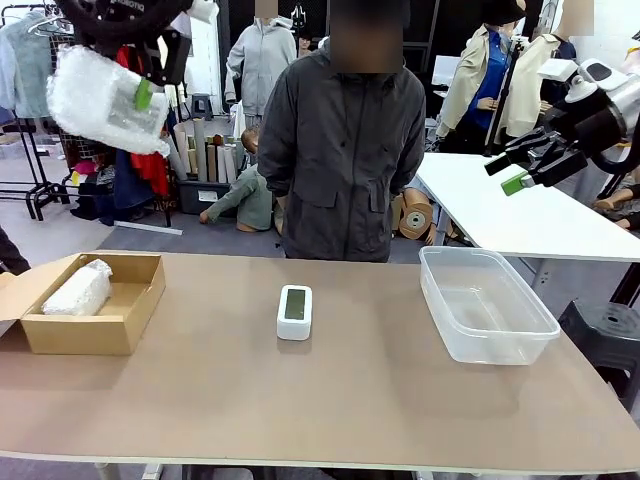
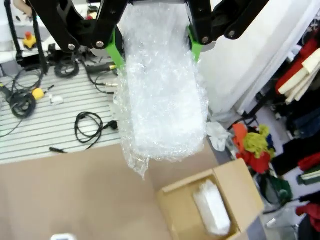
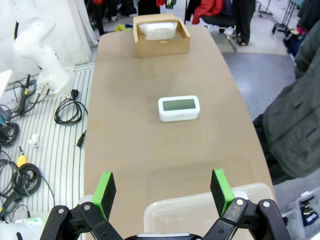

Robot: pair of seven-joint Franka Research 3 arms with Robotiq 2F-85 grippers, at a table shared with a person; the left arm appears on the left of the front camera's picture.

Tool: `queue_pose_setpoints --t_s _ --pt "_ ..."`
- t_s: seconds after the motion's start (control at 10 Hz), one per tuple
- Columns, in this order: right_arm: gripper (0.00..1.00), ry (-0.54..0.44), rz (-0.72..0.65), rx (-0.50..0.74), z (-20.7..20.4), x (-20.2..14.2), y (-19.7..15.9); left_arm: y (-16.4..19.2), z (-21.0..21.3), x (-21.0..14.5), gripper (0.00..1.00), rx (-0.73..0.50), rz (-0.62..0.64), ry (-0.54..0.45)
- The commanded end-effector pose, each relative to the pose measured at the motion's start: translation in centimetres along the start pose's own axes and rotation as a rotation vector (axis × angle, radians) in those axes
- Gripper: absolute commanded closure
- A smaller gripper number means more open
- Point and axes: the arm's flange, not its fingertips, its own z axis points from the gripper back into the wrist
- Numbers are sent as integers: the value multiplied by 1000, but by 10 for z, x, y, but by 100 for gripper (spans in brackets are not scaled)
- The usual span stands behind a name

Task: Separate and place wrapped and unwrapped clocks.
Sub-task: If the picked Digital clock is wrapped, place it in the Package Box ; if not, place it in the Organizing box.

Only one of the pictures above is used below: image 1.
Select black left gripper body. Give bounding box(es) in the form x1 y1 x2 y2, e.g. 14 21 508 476
74 0 194 36

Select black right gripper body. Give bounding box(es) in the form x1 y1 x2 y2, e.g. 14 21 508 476
542 99 629 159

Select bubble-wrapped clock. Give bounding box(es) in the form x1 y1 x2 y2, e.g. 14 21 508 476
45 43 172 157
41 258 114 317

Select white digital clock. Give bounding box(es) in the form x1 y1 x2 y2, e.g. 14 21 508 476
276 284 315 342

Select black tripod stand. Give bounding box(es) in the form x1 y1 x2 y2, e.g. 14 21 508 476
482 35 532 157

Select small black step stool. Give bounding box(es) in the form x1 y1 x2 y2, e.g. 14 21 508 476
191 93 214 121

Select white table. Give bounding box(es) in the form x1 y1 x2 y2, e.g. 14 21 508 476
414 151 640 291

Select mannequin in beige coat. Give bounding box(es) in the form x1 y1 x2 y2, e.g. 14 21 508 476
435 0 561 157

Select mannequin in dark top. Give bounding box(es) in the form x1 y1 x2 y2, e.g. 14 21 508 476
538 0 596 121

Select mannequin in grey hoodie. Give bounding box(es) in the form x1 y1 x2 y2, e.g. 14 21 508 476
223 0 300 120

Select cream paper roll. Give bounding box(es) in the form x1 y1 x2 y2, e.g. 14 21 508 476
172 123 197 177

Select tall grey paper roll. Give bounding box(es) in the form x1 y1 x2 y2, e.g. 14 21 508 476
192 118 209 184

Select slanted grey paper roll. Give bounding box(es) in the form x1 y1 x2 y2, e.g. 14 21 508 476
162 134 189 182

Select white monitor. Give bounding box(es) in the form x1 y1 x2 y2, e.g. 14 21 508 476
430 54 462 87

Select light blue fuzzy jacket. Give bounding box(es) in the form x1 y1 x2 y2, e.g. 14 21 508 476
0 12 56 120

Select large kraft paper roll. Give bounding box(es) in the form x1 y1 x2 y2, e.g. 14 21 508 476
398 185 435 242

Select navy garment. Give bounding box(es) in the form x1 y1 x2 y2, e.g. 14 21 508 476
112 147 157 211

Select open cardboard carton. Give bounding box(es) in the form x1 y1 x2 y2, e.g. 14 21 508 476
389 194 407 232

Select black bin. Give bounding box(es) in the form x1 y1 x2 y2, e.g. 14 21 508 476
176 178 234 216

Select black metal clothes rack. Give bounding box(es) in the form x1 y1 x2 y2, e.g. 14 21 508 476
0 3 174 229

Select black plastic stool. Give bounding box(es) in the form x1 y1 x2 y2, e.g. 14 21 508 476
557 298 640 401

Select person in dark jacket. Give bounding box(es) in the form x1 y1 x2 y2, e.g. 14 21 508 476
257 0 427 264

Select clear plastic container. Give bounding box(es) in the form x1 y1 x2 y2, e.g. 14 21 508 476
418 245 562 366

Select person in dark clothes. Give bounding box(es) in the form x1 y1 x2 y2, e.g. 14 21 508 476
0 224 32 275

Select brown cardboard box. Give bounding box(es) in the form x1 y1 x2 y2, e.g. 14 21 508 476
0 251 167 357

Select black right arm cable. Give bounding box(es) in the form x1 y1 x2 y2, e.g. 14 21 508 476
592 127 640 175

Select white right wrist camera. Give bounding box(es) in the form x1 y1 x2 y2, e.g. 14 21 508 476
537 58 581 82

